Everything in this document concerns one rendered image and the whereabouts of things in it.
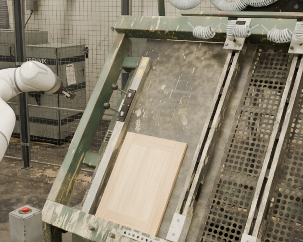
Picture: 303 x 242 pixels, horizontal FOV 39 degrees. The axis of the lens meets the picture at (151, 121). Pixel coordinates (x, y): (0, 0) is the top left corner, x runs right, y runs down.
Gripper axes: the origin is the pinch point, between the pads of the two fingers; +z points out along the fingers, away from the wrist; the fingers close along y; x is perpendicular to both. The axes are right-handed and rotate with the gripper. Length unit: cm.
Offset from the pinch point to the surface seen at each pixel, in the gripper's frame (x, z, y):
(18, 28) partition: -13, 246, 224
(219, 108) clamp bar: -37, 25, -57
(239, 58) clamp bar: -65, 32, -49
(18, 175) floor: 131, 290, 136
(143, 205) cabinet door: 24, 28, -54
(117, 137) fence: 5.6, 40.4, -18.0
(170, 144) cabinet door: -9, 33, -46
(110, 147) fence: 12.0, 39.7, -18.8
